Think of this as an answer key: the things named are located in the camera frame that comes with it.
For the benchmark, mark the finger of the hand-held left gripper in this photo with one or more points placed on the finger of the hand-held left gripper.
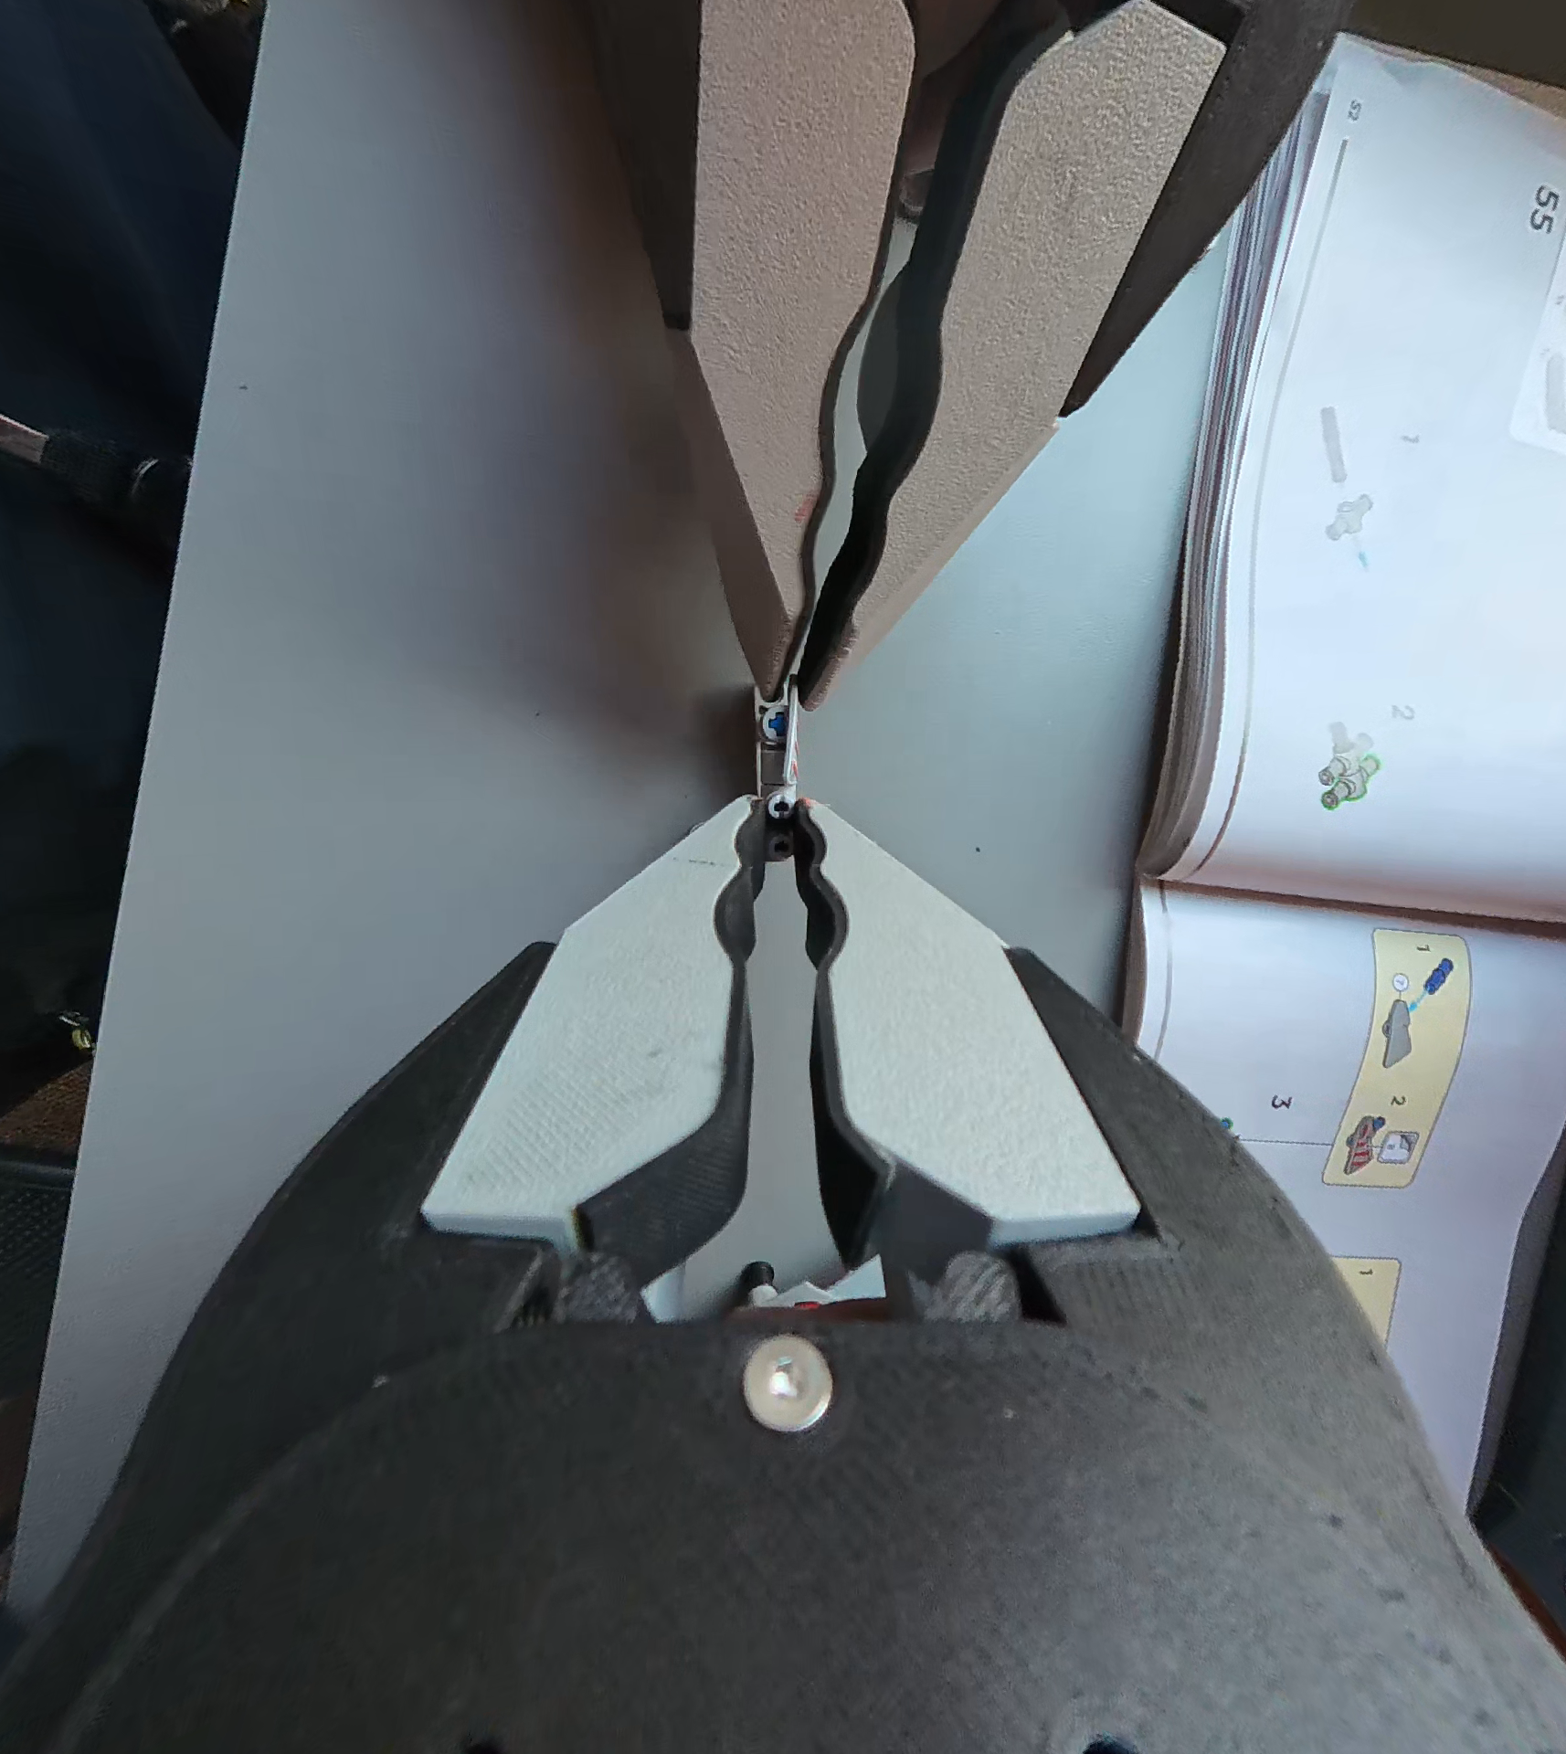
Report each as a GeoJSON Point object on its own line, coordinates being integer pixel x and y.
{"type": "Point", "coordinates": [1015, 302]}
{"type": "Point", "coordinates": [783, 274]}

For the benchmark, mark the person's dark clothing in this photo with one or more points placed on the person's dark clothing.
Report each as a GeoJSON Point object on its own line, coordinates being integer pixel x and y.
{"type": "Point", "coordinates": [29, 685]}

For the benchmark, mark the white red lego piece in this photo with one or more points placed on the white red lego piece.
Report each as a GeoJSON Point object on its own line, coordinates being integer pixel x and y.
{"type": "Point", "coordinates": [816, 1292]}

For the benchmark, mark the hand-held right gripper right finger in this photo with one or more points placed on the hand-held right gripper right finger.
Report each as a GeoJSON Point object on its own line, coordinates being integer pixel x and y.
{"type": "Point", "coordinates": [974, 1069]}

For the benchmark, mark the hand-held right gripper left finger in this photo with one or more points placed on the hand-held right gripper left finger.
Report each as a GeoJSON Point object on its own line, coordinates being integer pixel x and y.
{"type": "Point", "coordinates": [603, 1056]}

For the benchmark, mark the lego instruction booklet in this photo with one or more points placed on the lego instruction booklet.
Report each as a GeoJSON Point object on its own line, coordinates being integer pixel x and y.
{"type": "Point", "coordinates": [1412, 616]}

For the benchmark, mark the small grey lego assembly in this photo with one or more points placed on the small grey lego assembly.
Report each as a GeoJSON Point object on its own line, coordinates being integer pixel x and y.
{"type": "Point", "coordinates": [779, 746]}

